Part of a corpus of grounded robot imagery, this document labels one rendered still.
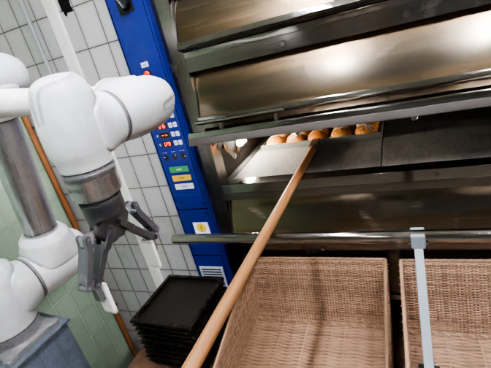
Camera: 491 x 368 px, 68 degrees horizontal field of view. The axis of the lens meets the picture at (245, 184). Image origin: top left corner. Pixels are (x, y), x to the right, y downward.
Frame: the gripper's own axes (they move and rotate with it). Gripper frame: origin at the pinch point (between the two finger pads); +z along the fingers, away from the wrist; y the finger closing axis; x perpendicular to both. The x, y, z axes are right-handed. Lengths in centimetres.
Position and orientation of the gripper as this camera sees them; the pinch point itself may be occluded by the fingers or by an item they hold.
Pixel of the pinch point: (134, 282)
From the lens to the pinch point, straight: 79.5
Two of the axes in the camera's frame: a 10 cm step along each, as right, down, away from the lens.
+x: 8.9, 0.3, -4.6
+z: 1.8, 9.0, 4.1
